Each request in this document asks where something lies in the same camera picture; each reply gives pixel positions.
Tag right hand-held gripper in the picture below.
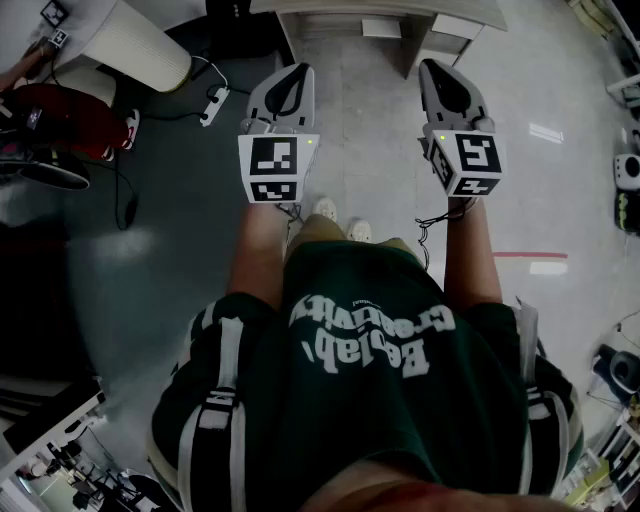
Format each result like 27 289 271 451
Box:
417 58 506 200

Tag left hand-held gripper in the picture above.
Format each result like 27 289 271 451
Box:
237 62 321 205

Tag person's left forearm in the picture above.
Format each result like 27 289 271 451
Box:
227 199 301 311

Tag person's right forearm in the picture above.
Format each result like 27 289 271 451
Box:
442 197 504 314

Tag white power strip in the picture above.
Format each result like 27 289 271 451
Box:
199 85 231 128

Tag light wooden desk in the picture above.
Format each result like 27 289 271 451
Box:
249 0 509 80

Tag person's khaki shorts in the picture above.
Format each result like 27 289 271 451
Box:
287 213 419 271

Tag person's right white shoe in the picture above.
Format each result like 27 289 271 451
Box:
346 217 372 244

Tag white ribbed cylinder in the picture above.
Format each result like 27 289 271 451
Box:
52 0 194 109

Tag red floor tape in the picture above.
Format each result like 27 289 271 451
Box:
493 251 569 261

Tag white round device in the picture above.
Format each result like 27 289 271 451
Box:
613 153 640 191

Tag black and green device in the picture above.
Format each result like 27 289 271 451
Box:
614 192 640 232

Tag black speaker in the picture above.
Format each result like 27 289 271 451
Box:
592 343 640 407

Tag person's dark green shirt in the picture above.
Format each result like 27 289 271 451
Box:
147 239 586 512

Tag white storage rack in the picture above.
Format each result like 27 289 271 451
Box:
567 407 640 507

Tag white side table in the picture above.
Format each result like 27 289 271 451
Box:
0 374 107 459

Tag white power strip cable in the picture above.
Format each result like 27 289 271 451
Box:
189 54 227 91

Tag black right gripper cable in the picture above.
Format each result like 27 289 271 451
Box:
414 198 476 271

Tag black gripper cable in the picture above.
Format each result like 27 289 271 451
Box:
414 198 476 271
277 202 304 236

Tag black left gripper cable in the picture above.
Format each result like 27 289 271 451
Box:
277 202 304 236

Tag black floor cable with adapter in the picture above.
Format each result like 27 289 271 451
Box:
87 149 139 231

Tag right white harness strap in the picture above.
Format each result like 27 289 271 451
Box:
514 297 571 496

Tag white harness strap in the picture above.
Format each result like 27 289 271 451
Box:
177 314 249 512
514 297 571 496

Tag left white harness strap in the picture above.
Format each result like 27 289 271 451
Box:
177 314 249 512

